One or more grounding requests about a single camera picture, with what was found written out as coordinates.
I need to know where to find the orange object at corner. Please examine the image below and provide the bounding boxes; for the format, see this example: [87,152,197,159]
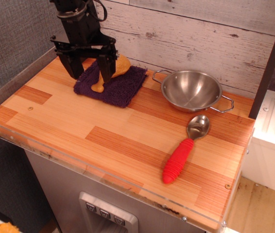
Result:
[0,222,20,233]

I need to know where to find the clear acrylic table guard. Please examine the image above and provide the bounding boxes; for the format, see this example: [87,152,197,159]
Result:
[0,50,254,233]

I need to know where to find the purple fuzzy cloth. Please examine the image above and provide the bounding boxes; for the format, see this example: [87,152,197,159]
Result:
[74,61,147,108]

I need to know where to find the yellow toy chicken drumstick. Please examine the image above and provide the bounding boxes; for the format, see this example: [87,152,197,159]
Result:
[91,54,131,93]

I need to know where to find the steel bowl with handles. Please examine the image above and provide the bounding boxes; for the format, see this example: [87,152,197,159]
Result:
[152,69,234,113]

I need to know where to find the spoon with red handle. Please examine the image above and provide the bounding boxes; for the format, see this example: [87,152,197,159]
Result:
[162,115,210,184]

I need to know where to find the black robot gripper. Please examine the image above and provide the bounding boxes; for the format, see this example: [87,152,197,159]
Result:
[51,12,117,83]

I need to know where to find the dark grey vertical post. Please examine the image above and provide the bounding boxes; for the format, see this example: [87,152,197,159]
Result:
[248,43,275,119]

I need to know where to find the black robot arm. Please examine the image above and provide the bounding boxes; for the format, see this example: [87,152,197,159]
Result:
[51,0,118,83]

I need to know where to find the silver dispenser button panel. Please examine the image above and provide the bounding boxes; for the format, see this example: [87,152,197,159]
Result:
[79,191,139,233]

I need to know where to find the grey toy fridge cabinet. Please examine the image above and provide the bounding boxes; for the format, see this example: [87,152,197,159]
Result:
[23,148,216,233]

